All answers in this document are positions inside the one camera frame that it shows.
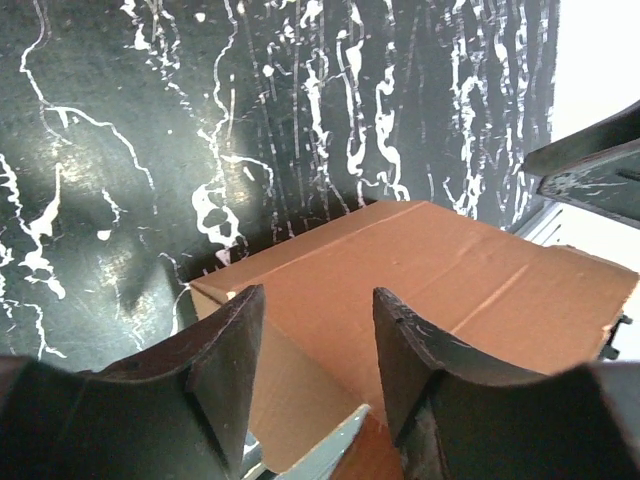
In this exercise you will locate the brown cardboard box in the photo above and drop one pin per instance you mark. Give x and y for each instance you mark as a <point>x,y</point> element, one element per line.
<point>318,408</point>

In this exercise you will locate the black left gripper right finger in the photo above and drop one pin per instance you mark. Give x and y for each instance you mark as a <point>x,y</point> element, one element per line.
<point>456,412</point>

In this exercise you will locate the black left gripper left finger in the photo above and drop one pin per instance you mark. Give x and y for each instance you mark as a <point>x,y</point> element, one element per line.
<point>177,410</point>

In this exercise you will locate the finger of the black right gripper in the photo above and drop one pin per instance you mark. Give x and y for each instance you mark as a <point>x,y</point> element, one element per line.
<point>595,169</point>

